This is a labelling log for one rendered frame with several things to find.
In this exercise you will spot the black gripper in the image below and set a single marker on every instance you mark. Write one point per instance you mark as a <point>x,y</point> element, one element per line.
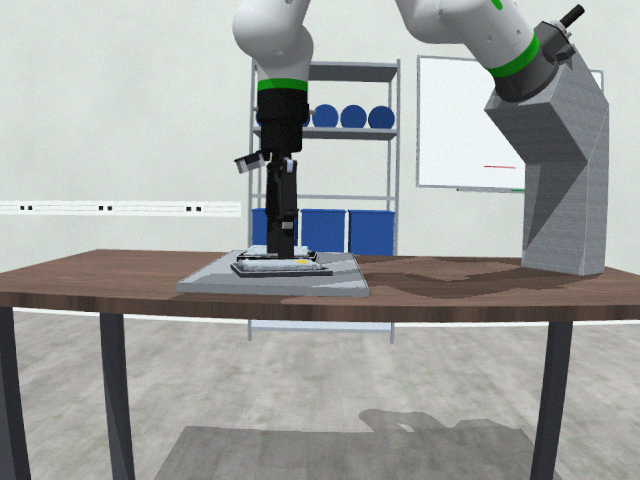
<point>281,138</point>

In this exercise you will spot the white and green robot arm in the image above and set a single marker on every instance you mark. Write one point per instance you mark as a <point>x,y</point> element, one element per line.
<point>495,31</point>

